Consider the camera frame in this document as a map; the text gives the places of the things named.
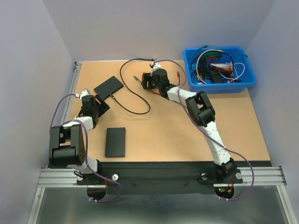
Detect black network switch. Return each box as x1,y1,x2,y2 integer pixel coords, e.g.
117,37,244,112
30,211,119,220
93,76,123,100
105,127,126,158

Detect black power cable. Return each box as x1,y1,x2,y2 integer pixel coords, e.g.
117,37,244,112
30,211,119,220
111,57,157,115

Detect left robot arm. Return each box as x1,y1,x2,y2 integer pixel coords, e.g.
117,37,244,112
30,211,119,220
49,94,110,184

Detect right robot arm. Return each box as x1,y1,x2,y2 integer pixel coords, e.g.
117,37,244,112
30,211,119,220
141,69,237,182

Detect blue plastic bin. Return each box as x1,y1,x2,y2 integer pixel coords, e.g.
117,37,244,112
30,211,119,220
183,46,256,93

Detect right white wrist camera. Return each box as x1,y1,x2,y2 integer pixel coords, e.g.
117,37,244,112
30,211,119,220
150,62,162,76

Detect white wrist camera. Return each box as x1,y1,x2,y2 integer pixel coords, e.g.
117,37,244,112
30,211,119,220
150,62,162,76
75,88,91,100

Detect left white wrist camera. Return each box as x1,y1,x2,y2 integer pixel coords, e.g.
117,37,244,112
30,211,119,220
75,88,91,100

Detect red ethernet cable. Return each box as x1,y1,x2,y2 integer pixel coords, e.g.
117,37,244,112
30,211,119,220
141,70,183,95

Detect tangled cables in bin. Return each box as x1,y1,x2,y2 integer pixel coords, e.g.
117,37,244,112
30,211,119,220
189,44,249,85

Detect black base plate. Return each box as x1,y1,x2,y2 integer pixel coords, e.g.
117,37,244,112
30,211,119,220
45,161,243,196

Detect aluminium frame rail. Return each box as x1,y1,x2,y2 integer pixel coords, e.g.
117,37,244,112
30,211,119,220
37,167,286,188

